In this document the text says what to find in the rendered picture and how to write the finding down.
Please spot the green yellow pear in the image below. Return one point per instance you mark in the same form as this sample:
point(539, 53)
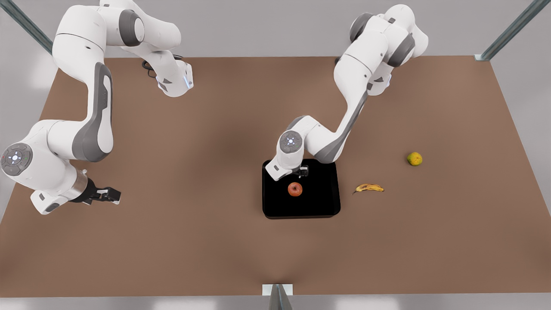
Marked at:
point(414, 159)

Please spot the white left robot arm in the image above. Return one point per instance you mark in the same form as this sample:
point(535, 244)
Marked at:
point(370, 56)

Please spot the silver frame post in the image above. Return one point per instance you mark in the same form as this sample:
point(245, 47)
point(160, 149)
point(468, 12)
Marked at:
point(279, 297)
point(26, 23)
point(512, 30)

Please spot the yellow spotted banana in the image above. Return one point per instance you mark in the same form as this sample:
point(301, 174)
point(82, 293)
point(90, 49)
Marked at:
point(369, 187)

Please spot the red apple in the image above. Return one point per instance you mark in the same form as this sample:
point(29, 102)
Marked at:
point(295, 189)

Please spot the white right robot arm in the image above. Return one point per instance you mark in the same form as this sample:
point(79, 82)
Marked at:
point(82, 51)

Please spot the black square tray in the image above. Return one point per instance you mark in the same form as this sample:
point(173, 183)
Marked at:
point(318, 198)

